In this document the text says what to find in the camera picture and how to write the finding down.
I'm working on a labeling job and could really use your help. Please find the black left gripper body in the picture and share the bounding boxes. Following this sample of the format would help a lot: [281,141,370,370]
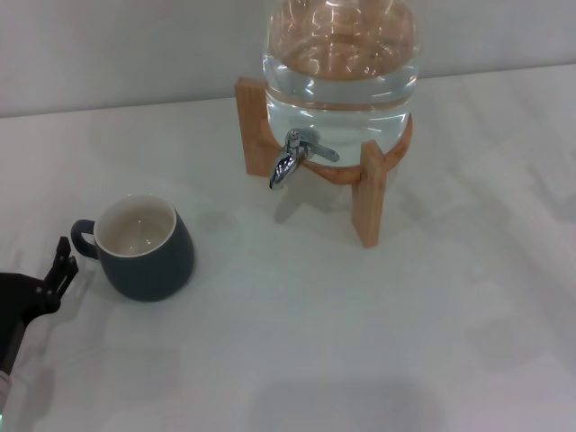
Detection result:
[0,271,59,373]

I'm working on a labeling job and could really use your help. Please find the dark grey ceramic cup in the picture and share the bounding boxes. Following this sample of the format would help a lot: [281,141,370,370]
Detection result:
[69,193,196,303]

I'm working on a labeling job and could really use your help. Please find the chrome faucet tap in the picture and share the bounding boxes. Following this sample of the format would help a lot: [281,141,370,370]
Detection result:
[268,128,340,191]

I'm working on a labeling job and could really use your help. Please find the wooden dispenser stand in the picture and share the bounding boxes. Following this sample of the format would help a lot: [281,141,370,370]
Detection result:
[235,76,414,249]

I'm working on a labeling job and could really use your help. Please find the glass water dispenser jar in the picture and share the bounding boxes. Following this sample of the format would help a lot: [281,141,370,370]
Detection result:
[260,0,424,168]

